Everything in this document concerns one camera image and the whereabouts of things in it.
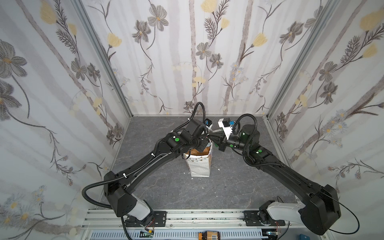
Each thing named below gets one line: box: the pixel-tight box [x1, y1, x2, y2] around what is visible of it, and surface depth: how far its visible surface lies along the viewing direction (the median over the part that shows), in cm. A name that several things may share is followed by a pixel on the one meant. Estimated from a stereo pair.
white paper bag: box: [183, 141, 214, 178], surface depth 76 cm
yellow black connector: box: [198, 230, 221, 240], surface depth 68 cm
